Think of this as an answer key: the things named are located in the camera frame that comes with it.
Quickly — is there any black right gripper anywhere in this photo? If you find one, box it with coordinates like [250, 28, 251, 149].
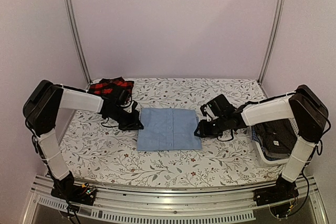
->
[195, 115, 228, 138]

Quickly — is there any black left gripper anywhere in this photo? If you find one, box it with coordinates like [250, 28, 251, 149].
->
[108, 107, 143, 132]

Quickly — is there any light blue long sleeve shirt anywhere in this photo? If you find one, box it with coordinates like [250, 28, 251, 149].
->
[137, 108, 202, 152]

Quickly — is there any red black plaid shirt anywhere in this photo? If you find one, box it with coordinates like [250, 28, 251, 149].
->
[88, 77, 134, 99]

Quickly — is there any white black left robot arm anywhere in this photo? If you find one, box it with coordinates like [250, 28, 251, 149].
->
[23, 80, 144, 200]

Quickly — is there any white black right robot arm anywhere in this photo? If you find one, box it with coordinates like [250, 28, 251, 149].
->
[194, 85, 331, 201]

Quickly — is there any floral patterned table cloth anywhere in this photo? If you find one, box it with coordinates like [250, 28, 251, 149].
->
[60, 78, 283, 188]

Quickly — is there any blue checked shirt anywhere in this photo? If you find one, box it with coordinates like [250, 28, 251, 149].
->
[251, 127, 276, 161]

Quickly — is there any white plastic laundry basket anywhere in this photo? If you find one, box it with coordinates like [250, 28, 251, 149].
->
[248, 119, 299, 166]

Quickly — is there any black striped shirt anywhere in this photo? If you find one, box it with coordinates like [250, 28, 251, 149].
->
[254, 119, 297, 154]

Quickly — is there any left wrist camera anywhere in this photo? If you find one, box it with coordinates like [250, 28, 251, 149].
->
[124, 101, 138, 113]

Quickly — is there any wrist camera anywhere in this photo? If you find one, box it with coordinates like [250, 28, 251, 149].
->
[124, 101, 138, 113]
[200, 104, 218, 122]

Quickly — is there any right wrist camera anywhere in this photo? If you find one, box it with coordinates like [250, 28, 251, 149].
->
[200, 104, 218, 122]

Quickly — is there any aluminium front rail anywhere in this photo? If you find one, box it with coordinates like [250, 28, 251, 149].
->
[23, 175, 330, 223]

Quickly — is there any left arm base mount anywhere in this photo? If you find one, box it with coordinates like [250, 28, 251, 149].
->
[51, 183, 97, 206]

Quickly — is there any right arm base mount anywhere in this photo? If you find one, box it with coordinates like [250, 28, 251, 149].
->
[253, 183, 299, 206]

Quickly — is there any right aluminium frame post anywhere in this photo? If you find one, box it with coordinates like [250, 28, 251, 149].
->
[258, 0, 285, 85]

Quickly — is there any aluminium frame post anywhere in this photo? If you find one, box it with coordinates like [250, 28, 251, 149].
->
[258, 0, 285, 85]
[64, 0, 92, 84]

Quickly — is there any left aluminium frame post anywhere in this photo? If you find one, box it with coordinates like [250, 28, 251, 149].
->
[64, 0, 92, 84]

